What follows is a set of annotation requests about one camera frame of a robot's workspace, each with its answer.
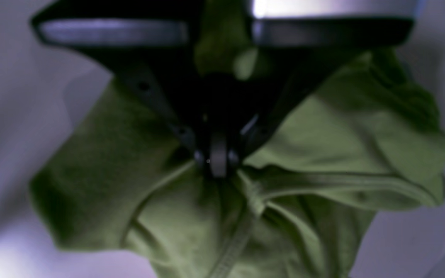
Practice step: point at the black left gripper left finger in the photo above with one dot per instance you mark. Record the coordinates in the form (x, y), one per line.
(148, 45)

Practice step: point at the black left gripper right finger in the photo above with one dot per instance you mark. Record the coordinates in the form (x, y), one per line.
(290, 59)

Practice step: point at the green T-shirt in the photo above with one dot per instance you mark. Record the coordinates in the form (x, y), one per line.
(367, 140)

